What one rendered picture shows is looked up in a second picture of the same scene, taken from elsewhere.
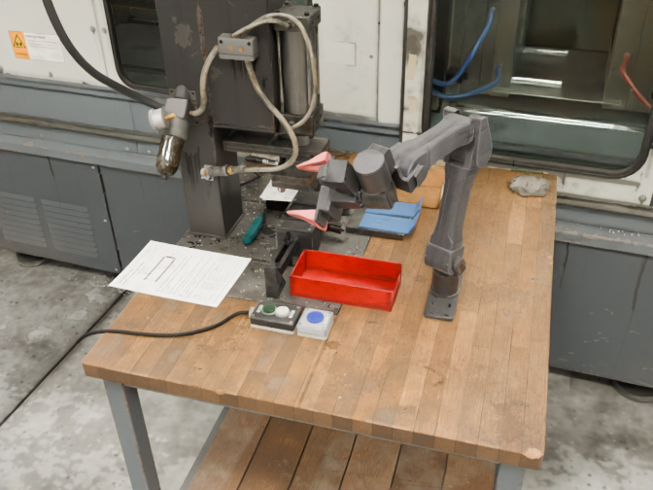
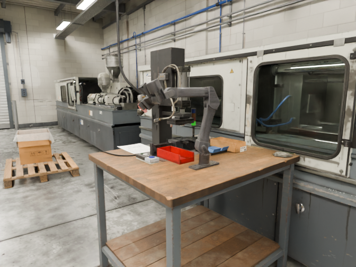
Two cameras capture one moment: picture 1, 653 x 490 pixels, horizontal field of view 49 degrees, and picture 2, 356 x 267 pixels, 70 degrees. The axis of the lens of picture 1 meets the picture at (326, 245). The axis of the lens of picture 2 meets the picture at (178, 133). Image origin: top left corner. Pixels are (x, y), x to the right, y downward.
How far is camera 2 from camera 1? 1.17 m
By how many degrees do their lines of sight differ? 40
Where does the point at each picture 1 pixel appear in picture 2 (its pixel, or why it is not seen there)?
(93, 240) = not seen: hidden behind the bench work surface
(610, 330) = (336, 250)
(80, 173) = not seen: hidden behind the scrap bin
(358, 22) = (235, 95)
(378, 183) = (150, 88)
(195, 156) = (154, 115)
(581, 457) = not seen: outside the picture
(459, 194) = (205, 118)
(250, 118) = (166, 101)
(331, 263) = (176, 151)
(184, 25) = (155, 73)
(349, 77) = (232, 115)
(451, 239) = (201, 136)
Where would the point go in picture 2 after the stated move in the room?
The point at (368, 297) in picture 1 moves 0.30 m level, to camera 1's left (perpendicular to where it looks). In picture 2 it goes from (174, 158) to (138, 151)
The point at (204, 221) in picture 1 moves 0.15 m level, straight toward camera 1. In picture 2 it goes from (155, 139) to (145, 143)
